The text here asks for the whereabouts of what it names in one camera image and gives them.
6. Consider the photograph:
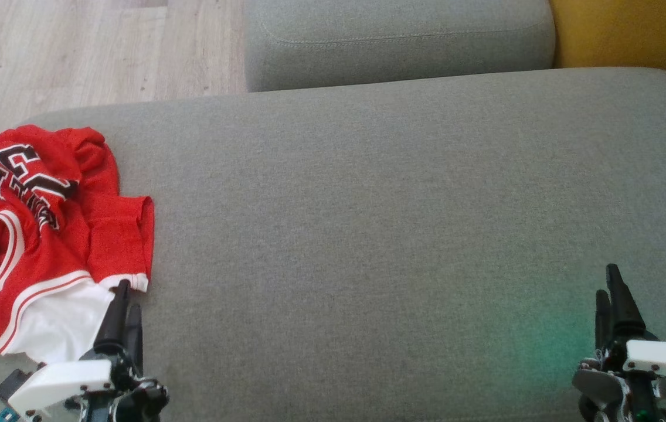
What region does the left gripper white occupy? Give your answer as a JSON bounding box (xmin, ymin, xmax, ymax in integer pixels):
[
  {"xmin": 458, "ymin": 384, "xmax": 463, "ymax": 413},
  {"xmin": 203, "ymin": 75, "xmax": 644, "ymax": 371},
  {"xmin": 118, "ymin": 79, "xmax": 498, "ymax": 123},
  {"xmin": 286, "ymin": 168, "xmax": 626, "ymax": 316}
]
[{"xmin": 8, "ymin": 280, "xmax": 169, "ymax": 422}]

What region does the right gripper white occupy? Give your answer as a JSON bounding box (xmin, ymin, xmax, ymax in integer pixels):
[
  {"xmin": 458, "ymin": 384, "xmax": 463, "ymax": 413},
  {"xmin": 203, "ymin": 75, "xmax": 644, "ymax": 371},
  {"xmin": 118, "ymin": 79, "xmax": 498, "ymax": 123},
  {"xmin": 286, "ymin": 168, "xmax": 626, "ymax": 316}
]
[{"xmin": 572, "ymin": 264, "xmax": 666, "ymax": 422}]

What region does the red jersey number 23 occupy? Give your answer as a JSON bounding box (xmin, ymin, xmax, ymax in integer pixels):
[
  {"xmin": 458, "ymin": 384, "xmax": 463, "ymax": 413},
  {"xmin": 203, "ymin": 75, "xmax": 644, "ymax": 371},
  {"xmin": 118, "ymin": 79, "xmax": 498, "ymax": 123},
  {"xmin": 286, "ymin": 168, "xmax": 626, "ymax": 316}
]
[{"xmin": 0, "ymin": 125, "xmax": 120, "ymax": 364}]

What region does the wide grey sofa cushion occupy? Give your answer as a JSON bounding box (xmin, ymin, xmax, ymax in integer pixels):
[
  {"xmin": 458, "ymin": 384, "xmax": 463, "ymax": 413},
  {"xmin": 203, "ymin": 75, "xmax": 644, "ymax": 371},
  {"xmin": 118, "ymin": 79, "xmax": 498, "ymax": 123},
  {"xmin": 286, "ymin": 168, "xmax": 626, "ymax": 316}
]
[{"xmin": 0, "ymin": 66, "xmax": 666, "ymax": 422}]

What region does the grey sofa seat cushion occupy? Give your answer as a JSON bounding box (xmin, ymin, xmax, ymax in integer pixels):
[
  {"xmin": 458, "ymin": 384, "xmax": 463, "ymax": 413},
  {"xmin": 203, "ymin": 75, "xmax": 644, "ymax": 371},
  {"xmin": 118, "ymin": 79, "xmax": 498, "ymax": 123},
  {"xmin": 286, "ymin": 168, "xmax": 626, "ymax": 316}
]
[{"xmin": 243, "ymin": 0, "xmax": 556, "ymax": 93}]

